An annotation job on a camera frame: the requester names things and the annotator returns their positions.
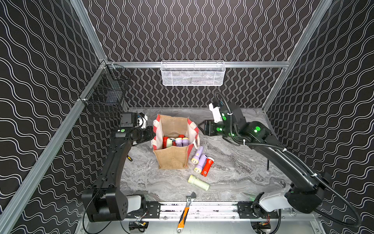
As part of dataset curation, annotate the purple flashlight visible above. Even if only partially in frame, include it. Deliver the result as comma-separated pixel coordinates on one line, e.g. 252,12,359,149
175,137,183,147
194,154,207,174
182,137,190,147
191,146,204,164

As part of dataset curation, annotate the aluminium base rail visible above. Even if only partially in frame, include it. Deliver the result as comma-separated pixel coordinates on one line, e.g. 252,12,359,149
84,200,318,223

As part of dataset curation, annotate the white wire mesh basket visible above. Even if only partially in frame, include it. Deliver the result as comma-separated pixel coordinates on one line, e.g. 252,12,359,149
160,60,226,86

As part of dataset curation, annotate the orange handled adjustable wrench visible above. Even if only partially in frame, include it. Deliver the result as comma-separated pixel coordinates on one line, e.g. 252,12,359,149
177,192,197,234

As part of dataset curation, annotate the red flashlight white ring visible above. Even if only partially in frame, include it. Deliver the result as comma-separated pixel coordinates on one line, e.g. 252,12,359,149
201,156,214,177

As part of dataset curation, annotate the black wire mesh basket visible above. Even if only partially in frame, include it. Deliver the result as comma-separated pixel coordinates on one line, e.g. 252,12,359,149
78,61,128,119

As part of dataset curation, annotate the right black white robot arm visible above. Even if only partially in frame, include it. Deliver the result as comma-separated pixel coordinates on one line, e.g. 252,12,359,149
201,102,362,228

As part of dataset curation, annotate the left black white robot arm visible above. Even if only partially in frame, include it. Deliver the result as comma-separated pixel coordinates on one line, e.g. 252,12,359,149
81,112,155,222

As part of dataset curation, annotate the red jute Christmas tote bag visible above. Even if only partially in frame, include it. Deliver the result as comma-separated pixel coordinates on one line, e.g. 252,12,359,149
152,114,200,170

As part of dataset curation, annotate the green flashlight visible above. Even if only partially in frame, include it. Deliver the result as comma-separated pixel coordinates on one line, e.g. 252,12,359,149
166,138,175,148
188,175,210,191

